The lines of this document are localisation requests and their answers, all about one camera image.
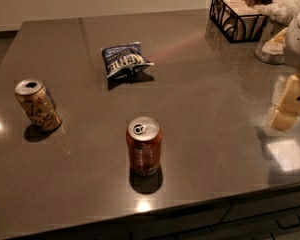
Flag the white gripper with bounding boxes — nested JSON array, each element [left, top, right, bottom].
[[266, 11, 300, 132]]

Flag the red coke can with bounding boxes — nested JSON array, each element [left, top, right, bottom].
[[126, 117, 162, 176]]

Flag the gold soda can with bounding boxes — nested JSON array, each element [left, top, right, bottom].
[[15, 79, 61, 132]]

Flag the white crumpled napkins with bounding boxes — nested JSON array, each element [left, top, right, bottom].
[[257, 0, 300, 25]]

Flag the dark cabinet drawer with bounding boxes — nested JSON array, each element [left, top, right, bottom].
[[223, 191, 300, 222]]

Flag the blue chip bag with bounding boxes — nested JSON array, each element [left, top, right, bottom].
[[101, 42, 154, 80]]

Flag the black wire napkin basket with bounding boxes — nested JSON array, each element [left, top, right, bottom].
[[209, 0, 267, 43]]

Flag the black drawer handle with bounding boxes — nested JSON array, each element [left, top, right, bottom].
[[276, 215, 300, 230]]

